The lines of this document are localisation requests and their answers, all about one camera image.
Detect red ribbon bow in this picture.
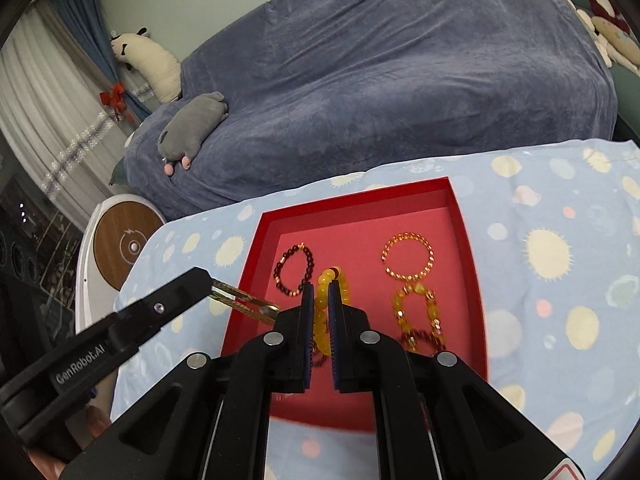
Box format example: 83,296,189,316
100,81,126,115

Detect gold chunky bracelet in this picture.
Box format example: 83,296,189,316
209,279,281,326

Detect yellow amber bead bracelet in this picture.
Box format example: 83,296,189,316
310,264,353,356

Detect white sheer curtain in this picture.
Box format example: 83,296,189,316
1,6,132,230

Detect maroon bead bracelet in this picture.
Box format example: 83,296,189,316
399,326,447,356

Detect blue polka dot cloth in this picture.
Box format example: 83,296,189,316
115,139,639,479

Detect round wooden white side table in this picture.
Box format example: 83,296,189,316
75,194,165,332

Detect dark blue bed blanket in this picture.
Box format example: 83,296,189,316
124,0,617,220

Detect grey plush mouse toy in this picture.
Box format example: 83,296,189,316
157,91,229,177

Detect red shallow jewelry tray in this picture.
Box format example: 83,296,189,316
239,178,488,432

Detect dark red bead bracelet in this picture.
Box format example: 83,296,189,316
272,242,317,298

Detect amber gold bead bracelet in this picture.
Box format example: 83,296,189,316
390,282,445,346

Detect blue curtain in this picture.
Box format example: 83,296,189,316
36,0,122,93

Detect white plush pillow toy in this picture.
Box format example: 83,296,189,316
111,27,181,103

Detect orange gold bead bracelet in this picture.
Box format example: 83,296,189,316
380,231,436,283

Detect person's left hand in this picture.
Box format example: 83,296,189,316
26,405,111,480

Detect cream plush toy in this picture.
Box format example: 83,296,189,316
576,9,640,76

